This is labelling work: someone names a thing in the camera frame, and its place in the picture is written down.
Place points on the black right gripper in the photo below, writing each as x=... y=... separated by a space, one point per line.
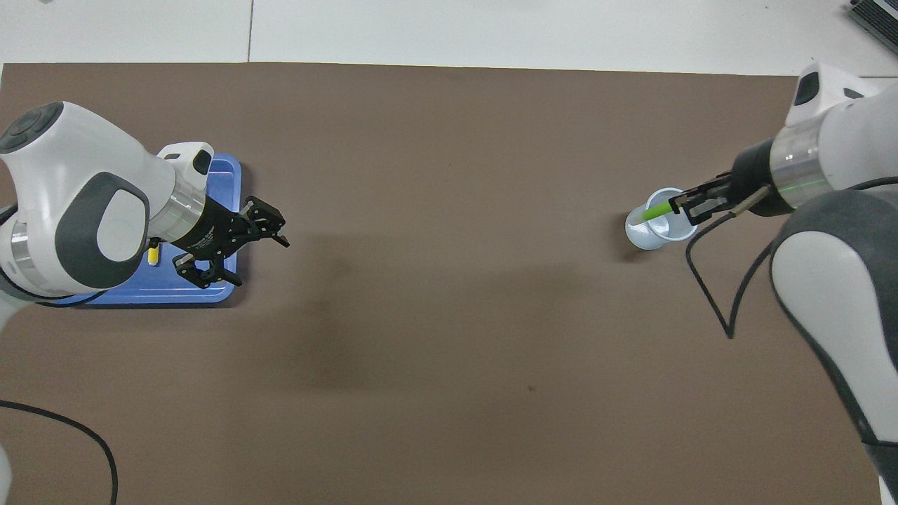
x=761 y=179

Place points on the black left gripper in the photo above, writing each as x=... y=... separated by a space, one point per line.
x=210 y=231

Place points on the green pen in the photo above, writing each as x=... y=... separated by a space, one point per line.
x=658 y=210

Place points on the yellow pen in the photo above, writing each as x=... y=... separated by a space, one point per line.
x=153 y=256

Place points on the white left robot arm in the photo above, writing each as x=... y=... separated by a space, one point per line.
x=70 y=182

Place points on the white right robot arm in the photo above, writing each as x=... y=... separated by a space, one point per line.
x=835 y=294

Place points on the blue plastic tray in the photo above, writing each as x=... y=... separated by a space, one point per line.
x=224 y=175

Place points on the translucent plastic cup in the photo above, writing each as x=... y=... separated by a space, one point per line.
x=645 y=238

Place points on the brown table mat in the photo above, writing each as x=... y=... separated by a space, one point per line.
x=449 y=210

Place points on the grey ribbed device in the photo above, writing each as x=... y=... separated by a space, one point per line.
x=877 y=17

